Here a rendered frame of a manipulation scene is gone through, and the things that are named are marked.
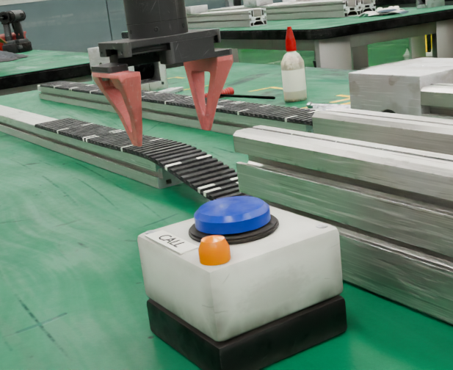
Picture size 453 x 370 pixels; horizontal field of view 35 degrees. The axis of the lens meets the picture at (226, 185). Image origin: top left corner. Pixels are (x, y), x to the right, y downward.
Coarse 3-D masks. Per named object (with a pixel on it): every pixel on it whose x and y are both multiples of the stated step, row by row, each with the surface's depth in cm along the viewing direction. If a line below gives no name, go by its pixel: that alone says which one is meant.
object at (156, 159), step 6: (180, 150) 72; (186, 150) 72; (192, 150) 71; (198, 150) 71; (156, 156) 70; (162, 156) 70; (168, 156) 70; (174, 156) 70; (180, 156) 70; (156, 162) 69
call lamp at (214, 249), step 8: (208, 240) 33; (216, 240) 33; (224, 240) 33; (200, 248) 33; (208, 248) 33; (216, 248) 33; (224, 248) 33; (200, 256) 33; (208, 256) 33; (216, 256) 33; (224, 256) 33; (208, 264) 33; (216, 264) 33
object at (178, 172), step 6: (198, 162) 69; (204, 162) 69; (210, 162) 69; (216, 162) 69; (222, 162) 69; (174, 168) 67; (180, 168) 67; (186, 168) 68; (192, 168) 67; (198, 168) 67; (204, 168) 68; (174, 174) 67; (180, 174) 66; (186, 174) 67
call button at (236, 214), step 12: (204, 204) 38; (216, 204) 38; (228, 204) 38; (240, 204) 37; (252, 204) 37; (264, 204) 37; (204, 216) 36; (216, 216) 36; (228, 216) 36; (240, 216) 36; (252, 216) 36; (264, 216) 36; (204, 228) 36; (216, 228) 36; (228, 228) 36; (240, 228) 36; (252, 228) 36
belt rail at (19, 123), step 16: (0, 112) 121; (16, 112) 118; (0, 128) 120; (16, 128) 114; (32, 128) 104; (48, 144) 99; (64, 144) 95; (80, 144) 88; (96, 160) 84; (112, 160) 82; (128, 160) 76; (144, 160) 73; (128, 176) 77; (144, 176) 74; (160, 176) 72
